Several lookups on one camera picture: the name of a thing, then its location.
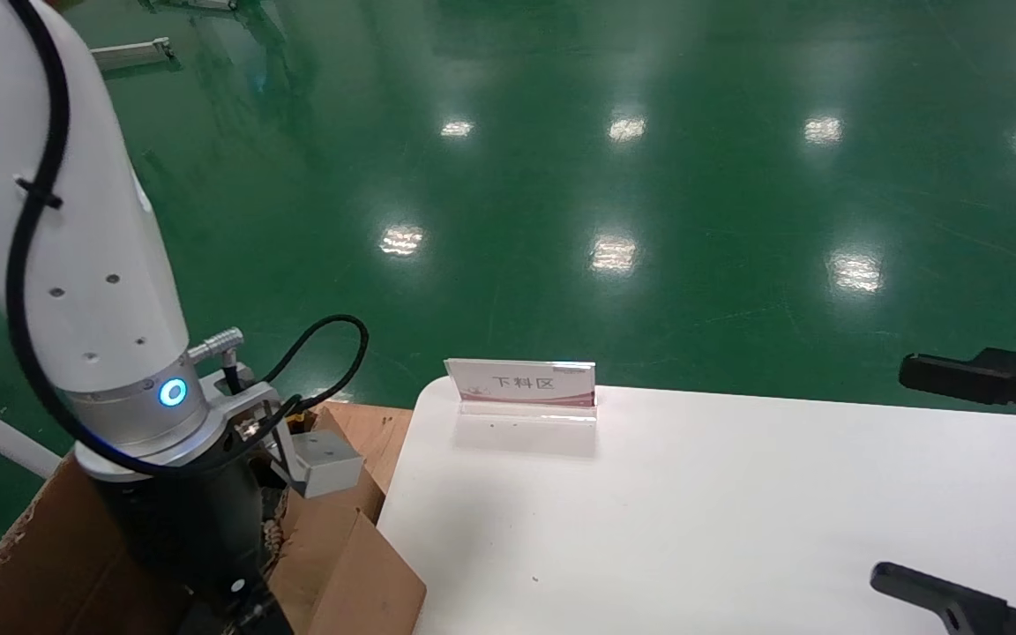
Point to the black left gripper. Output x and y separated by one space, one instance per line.
190 520

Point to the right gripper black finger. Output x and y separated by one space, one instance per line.
940 595
958 375

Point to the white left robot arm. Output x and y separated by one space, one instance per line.
76 220

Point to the large cardboard box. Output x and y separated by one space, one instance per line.
58 564

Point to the acrylic sign holder with card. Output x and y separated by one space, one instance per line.
521 384

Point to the gray metal floor bar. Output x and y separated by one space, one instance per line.
133 53
195 3

